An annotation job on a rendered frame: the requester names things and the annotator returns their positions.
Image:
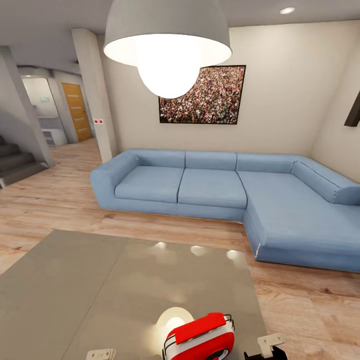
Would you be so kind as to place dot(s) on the room light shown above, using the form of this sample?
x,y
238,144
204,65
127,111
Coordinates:
x,y
204,19

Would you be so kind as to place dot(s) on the coffee table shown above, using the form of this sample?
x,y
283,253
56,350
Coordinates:
x,y
76,292

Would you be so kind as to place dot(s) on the sofa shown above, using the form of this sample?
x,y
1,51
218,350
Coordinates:
x,y
294,210

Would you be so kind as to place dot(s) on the picture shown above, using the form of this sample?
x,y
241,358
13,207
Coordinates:
x,y
214,98

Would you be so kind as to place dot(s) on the radio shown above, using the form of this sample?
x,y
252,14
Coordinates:
x,y
208,338

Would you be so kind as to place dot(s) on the stairs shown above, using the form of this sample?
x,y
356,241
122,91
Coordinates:
x,y
16,165

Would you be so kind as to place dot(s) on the door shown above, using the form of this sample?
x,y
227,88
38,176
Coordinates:
x,y
77,110

